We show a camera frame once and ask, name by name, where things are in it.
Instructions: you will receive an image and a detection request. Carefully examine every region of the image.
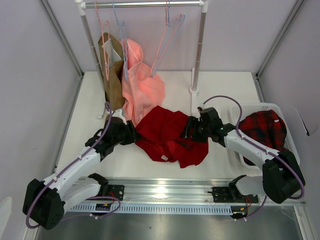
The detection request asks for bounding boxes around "red skirt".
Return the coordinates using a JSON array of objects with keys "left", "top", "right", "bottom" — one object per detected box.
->
[{"left": 135, "top": 106, "right": 209, "bottom": 169}]

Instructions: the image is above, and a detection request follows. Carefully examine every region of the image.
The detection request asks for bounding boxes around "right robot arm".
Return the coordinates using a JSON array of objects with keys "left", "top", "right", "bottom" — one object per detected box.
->
[{"left": 180, "top": 107, "right": 306, "bottom": 204}]

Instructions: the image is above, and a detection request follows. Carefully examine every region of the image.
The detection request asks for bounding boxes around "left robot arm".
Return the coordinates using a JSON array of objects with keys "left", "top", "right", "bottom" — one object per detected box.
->
[{"left": 22, "top": 117, "right": 141, "bottom": 230}]

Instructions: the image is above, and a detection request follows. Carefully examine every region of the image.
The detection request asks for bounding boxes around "salmon pink garment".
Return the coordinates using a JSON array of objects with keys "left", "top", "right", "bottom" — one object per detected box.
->
[{"left": 122, "top": 38, "right": 165, "bottom": 126}]

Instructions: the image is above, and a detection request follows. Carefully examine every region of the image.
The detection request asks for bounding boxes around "red plaid shirt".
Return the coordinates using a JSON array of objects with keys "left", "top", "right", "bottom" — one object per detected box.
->
[{"left": 238, "top": 109, "right": 287, "bottom": 152}]

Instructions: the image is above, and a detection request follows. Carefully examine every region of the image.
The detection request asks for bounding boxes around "brown garment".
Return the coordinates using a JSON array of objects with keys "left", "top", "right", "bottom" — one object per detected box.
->
[{"left": 98, "top": 32, "right": 125, "bottom": 110}]

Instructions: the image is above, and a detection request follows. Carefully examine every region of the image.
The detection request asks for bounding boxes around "white laundry basket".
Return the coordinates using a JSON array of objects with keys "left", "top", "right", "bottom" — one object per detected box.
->
[{"left": 228, "top": 102, "right": 300, "bottom": 165}]

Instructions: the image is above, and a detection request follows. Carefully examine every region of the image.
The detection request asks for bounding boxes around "metal clothes rack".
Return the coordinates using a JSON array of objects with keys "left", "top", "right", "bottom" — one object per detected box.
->
[{"left": 75, "top": 0, "right": 209, "bottom": 117}]

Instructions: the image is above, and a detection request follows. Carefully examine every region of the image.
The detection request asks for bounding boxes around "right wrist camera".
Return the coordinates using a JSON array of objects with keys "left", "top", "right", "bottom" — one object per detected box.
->
[{"left": 197, "top": 104, "right": 212, "bottom": 118}]

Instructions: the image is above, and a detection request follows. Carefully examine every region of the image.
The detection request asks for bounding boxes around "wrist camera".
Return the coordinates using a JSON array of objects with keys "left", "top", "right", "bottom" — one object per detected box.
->
[
  {"left": 197, "top": 104, "right": 212, "bottom": 118},
  {"left": 110, "top": 108, "right": 127, "bottom": 125}
]

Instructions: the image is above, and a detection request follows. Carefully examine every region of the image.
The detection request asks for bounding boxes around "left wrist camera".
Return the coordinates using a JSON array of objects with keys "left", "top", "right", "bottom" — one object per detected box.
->
[{"left": 110, "top": 108, "right": 127, "bottom": 125}]

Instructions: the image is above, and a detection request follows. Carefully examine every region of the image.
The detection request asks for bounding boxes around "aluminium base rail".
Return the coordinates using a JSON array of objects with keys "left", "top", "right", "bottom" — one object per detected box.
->
[{"left": 74, "top": 178, "right": 306, "bottom": 207}]

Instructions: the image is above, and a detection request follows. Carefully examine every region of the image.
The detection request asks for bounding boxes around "white slotted cable duct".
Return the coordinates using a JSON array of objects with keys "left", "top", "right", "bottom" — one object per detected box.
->
[{"left": 68, "top": 202, "right": 233, "bottom": 216}]

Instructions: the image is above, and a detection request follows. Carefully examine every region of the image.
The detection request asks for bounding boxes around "blue wire hanger right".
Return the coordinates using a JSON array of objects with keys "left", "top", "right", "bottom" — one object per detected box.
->
[{"left": 150, "top": 0, "right": 186, "bottom": 77}]

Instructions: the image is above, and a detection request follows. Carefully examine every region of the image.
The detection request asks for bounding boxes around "blue wire hanger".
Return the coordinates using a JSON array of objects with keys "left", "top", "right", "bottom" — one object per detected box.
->
[
  {"left": 150, "top": 0, "right": 186, "bottom": 77},
  {"left": 112, "top": 1, "right": 129, "bottom": 82}
]

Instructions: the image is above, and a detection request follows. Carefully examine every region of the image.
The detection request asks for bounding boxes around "blue wire hanger left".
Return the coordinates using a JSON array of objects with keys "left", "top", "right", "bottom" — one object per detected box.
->
[{"left": 112, "top": 1, "right": 129, "bottom": 82}]

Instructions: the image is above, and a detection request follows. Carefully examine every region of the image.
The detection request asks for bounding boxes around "pink wire hanger right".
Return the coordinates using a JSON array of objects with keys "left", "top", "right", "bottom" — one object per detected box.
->
[{"left": 149, "top": 0, "right": 183, "bottom": 75}]

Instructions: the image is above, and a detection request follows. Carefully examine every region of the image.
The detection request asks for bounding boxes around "pink wire hanger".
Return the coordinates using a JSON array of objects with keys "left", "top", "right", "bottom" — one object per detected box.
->
[
  {"left": 149, "top": 0, "right": 183, "bottom": 75},
  {"left": 94, "top": 1, "right": 110, "bottom": 81}
]

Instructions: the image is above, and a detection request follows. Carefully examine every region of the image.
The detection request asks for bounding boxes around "pink wire hanger left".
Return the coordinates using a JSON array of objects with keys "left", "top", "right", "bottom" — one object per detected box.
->
[{"left": 94, "top": 1, "right": 110, "bottom": 81}]

